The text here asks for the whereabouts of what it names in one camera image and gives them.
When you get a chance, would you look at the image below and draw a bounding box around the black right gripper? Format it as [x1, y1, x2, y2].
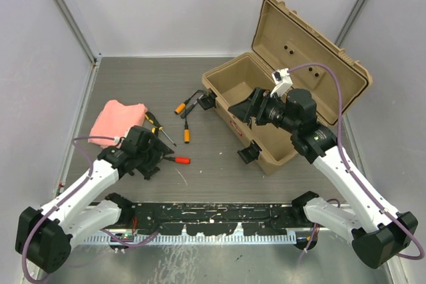
[228, 86, 299, 134]

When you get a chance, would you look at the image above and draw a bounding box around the red handled screwdriver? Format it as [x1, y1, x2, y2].
[164, 157, 191, 165]

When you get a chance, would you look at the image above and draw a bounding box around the tan plastic tool case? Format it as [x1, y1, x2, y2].
[198, 0, 372, 175]

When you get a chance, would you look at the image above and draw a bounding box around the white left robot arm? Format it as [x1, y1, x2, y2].
[15, 126, 173, 273]

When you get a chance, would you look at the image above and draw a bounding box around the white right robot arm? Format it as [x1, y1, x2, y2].
[228, 88, 419, 269]

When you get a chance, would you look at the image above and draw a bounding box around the orange stubby screwdriver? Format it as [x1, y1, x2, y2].
[184, 120, 190, 144]

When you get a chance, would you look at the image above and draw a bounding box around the yellow black screwdriver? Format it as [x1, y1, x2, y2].
[145, 111, 176, 146]

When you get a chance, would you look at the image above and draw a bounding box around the orange short screwdriver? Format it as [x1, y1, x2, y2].
[174, 90, 204, 118]

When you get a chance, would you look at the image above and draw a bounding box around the pink folded cloth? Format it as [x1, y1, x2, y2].
[88, 100, 148, 148]

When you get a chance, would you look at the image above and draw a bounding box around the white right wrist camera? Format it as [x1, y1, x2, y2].
[270, 68, 293, 98]

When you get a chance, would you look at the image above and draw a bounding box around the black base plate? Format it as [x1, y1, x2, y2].
[110, 203, 314, 236]

